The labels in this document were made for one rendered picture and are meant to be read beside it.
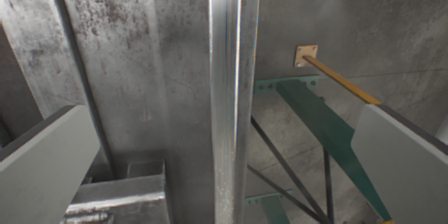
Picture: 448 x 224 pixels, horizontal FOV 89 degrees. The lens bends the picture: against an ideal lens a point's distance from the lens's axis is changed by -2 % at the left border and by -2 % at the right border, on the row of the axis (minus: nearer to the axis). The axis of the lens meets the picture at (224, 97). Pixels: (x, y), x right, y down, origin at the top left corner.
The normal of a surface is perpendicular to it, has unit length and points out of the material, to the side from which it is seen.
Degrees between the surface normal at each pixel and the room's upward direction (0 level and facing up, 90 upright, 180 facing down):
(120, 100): 0
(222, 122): 11
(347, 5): 0
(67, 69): 0
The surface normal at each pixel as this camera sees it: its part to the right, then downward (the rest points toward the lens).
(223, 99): 0.01, 0.50
